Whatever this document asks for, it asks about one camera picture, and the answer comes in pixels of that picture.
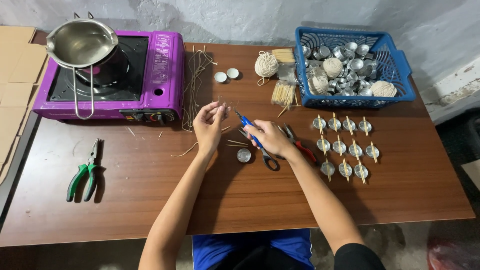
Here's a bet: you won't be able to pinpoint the person's left hand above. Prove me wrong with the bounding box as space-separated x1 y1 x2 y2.
192 101 232 151

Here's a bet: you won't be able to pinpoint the person's right hand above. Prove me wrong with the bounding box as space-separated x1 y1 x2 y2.
243 119 298 159

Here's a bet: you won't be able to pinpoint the thin wick piece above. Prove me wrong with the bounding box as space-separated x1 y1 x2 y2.
217 95 236 112

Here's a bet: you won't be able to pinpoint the blue-handled pliers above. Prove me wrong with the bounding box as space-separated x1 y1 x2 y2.
233 108 264 150

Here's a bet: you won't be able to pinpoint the bag of wooden sticks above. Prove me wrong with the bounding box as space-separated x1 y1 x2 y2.
271 48 296 64
271 80 298 107

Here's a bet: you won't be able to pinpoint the purple portable gas stove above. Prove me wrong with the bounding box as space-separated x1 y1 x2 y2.
32 30 186 122

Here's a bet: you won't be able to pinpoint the clear plastic bag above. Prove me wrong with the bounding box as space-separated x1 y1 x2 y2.
277 62 298 83

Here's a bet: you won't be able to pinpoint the rows of cups with sticks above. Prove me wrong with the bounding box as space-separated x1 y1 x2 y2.
312 112 381 185

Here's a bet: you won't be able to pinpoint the heap of aluminium tealight cups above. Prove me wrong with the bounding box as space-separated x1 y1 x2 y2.
302 41 378 97

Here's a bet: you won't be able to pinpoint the person's blue shorts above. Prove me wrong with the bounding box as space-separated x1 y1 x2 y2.
191 228 315 270

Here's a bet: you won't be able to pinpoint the blue plastic basket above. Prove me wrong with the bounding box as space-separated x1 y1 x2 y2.
294 26 417 110

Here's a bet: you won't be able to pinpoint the person's black shirt sleeve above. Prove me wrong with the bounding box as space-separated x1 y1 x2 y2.
333 242 387 270

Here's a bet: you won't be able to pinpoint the steel melting pot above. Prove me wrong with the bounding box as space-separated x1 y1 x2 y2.
45 11 120 121

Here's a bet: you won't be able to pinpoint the flat brown cardboard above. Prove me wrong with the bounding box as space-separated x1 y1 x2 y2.
0 25 49 185

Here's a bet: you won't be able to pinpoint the red object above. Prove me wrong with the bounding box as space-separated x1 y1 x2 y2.
427 240 480 270

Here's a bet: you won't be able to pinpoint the black-handled scissors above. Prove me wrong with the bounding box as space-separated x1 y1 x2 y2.
238 128 280 172

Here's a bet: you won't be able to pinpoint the red-handled pliers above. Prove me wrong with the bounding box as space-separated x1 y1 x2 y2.
283 123 319 164

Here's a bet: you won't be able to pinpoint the bundle of brown wick strings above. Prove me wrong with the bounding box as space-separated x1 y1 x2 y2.
181 45 218 133

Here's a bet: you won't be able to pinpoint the ball of white string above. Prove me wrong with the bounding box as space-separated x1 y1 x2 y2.
307 75 329 96
370 80 398 98
254 50 280 86
322 57 344 79

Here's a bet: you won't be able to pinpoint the green-handled pliers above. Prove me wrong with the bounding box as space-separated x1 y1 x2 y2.
66 138 100 203

